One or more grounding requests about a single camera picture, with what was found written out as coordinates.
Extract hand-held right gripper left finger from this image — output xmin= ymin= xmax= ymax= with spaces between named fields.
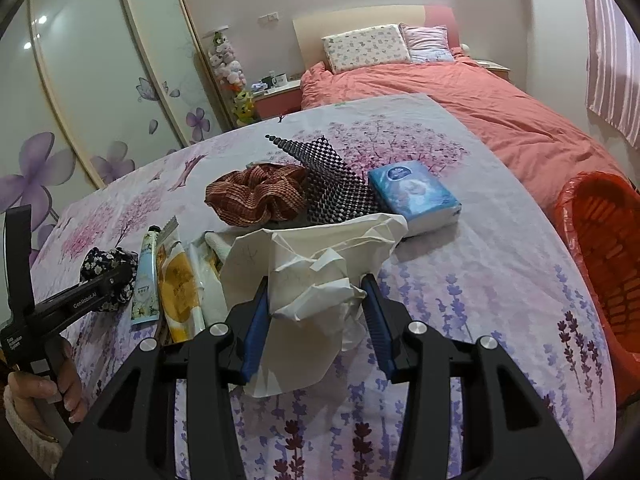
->
xmin=55 ymin=277 xmax=271 ymax=480

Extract cream and pink headboard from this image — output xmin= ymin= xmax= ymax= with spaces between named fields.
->
xmin=292 ymin=4 xmax=456 ymax=73

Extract red waste basket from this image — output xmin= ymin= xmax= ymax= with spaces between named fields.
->
xmin=555 ymin=171 xmax=640 ymax=406

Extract stack of plush toys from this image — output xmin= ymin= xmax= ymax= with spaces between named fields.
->
xmin=207 ymin=30 xmax=248 ymax=96

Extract red checkered scrunchie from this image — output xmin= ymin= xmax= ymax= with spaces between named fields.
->
xmin=205 ymin=164 xmax=308 ymax=226

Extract hand cream tube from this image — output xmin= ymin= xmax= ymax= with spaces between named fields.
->
xmin=131 ymin=225 xmax=163 ymax=325

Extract white plastic wrapper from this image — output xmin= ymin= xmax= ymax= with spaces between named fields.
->
xmin=187 ymin=231 xmax=236 ymax=326

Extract floral sliding door wardrobe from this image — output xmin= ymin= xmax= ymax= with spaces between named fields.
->
xmin=0 ymin=0 xmax=236 ymax=271

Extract white plastic bag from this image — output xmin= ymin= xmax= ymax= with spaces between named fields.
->
xmin=220 ymin=212 xmax=410 ymax=398

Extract black floral scrunchie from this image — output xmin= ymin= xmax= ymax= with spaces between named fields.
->
xmin=80 ymin=246 xmax=139 ymax=313

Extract beige nightstand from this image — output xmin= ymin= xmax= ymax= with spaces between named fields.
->
xmin=475 ymin=58 xmax=511 ymax=82

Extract pink nightstand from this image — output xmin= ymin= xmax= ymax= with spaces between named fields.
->
xmin=254 ymin=80 xmax=303 ymax=121

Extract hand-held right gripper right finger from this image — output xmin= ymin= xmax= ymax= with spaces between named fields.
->
xmin=361 ymin=274 xmax=583 ymax=480

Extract yellow snack packet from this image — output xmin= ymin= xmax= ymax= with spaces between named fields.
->
xmin=156 ymin=216 xmax=206 ymax=343

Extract person's left forearm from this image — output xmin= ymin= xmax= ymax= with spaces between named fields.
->
xmin=2 ymin=385 xmax=63 ymax=467

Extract floral tablecloth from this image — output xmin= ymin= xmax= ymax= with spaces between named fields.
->
xmin=27 ymin=94 xmax=621 ymax=480

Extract pink striped curtain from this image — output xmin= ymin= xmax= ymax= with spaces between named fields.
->
xmin=582 ymin=0 xmax=640 ymax=148

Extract white floral pillow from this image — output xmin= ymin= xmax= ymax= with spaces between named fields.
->
xmin=321 ymin=22 xmax=412 ymax=75

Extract yellow green plush toy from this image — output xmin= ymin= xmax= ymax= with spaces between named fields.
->
xmin=231 ymin=91 xmax=257 ymax=126

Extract blue tissue pack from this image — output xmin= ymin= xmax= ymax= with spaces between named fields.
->
xmin=368 ymin=164 xmax=462 ymax=237

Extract pink duvet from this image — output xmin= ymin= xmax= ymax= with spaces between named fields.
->
xmin=300 ymin=52 xmax=640 ymax=213

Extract black and white checkered mat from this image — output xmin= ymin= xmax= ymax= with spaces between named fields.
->
xmin=265 ymin=132 xmax=383 ymax=226

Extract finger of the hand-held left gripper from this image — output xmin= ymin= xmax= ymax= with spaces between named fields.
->
xmin=92 ymin=261 xmax=138 ymax=307

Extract person's left hand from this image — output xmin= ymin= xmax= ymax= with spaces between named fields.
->
xmin=6 ymin=337 xmax=83 ymax=423

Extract pink striped pillow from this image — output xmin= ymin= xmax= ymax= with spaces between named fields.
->
xmin=400 ymin=23 xmax=457 ymax=64

